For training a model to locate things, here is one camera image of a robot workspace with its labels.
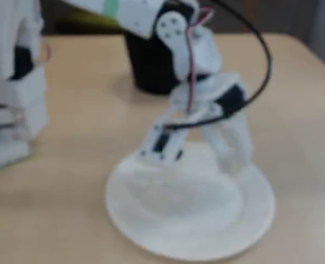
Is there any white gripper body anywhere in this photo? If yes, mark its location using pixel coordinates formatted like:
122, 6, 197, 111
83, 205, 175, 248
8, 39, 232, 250
170, 72, 249, 119

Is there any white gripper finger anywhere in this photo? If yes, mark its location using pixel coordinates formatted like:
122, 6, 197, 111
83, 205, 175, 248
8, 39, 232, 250
202, 120, 234, 173
227, 112, 254, 176

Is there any black pot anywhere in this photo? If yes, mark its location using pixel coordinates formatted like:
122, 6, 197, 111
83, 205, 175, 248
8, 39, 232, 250
123, 29, 180, 95

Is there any white paper plate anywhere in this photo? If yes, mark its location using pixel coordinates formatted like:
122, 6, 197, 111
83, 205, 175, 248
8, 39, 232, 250
104, 142, 277, 262

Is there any green tape strip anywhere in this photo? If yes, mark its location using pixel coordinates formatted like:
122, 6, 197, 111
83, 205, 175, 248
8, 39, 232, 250
101, 0, 121, 18

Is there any green chair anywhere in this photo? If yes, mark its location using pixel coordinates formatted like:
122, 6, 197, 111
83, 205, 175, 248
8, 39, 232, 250
54, 9, 124, 30

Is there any red servo wire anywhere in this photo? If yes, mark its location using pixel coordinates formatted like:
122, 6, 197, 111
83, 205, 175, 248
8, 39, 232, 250
185, 7, 216, 114

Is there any thick black camera cable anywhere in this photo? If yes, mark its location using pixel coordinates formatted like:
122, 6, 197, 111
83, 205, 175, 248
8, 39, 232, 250
164, 0, 273, 132

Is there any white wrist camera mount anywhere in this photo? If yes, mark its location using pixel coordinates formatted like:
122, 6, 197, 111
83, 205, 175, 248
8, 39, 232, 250
135, 108, 192, 168

